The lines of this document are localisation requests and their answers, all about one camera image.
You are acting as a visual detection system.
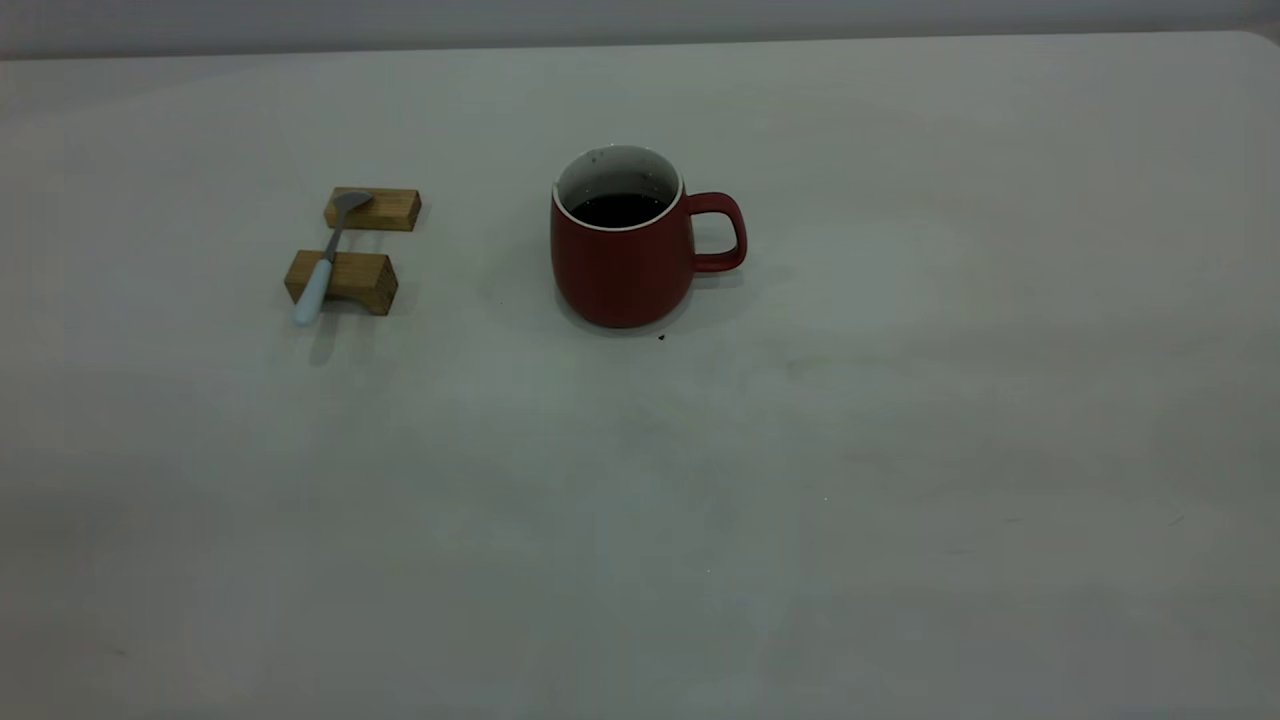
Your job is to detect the red ceramic mug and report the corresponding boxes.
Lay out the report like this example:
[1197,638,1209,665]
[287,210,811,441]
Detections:
[550,145,748,329]

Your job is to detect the spoon with pale blue handle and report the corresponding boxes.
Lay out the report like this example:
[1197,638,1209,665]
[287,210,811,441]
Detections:
[293,190,373,326]

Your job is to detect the arch-shaped wooden block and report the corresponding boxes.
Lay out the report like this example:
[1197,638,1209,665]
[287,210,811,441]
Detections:
[284,250,399,317]

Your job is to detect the flat rectangular wooden block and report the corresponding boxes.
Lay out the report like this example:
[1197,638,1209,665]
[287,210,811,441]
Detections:
[323,187,422,232]

